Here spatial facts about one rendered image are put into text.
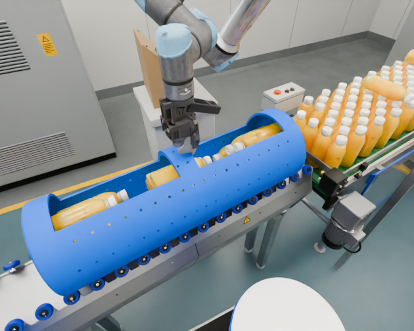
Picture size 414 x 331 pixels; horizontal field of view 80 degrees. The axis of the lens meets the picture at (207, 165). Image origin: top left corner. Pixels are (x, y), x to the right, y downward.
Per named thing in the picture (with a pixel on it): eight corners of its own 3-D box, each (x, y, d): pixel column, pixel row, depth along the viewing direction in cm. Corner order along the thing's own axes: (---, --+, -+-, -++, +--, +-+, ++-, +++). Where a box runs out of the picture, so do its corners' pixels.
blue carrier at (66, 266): (61, 236, 90) (16, 183, 69) (253, 149, 120) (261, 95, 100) (76, 311, 72) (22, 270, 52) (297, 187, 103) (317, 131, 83)
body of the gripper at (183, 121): (162, 131, 72) (155, 94, 63) (188, 122, 75) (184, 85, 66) (173, 146, 67) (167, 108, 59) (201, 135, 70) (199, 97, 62)
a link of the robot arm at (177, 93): (184, 68, 63) (200, 81, 58) (186, 85, 66) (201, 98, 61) (157, 76, 61) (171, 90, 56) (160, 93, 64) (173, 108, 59)
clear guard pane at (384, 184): (335, 232, 142) (374, 175, 108) (413, 178, 170) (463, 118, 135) (336, 233, 142) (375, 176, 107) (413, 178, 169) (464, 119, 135)
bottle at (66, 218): (42, 224, 71) (107, 196, 77) (50, 247, 69) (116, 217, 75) (31, 220, 64) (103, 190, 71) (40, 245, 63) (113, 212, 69)
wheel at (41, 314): (32, 308, 71) (31, 312, 69) (49, 299, 72) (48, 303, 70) (39, 320, 71) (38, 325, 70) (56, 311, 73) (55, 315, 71)
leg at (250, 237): (242, 247, 185) (252, 196, 140) (248, 243, 187) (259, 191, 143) (247, 254, 181) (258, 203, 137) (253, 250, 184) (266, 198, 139)
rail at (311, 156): (272, 131, 130) (273, 126, 128) (273, 130, 130) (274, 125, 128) (336, 179, 105) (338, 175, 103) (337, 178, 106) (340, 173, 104)
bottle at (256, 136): (280, 142, 98) (242, 159, 91) (270, 129, 101) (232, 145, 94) (288, 131, 92) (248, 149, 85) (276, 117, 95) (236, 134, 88)
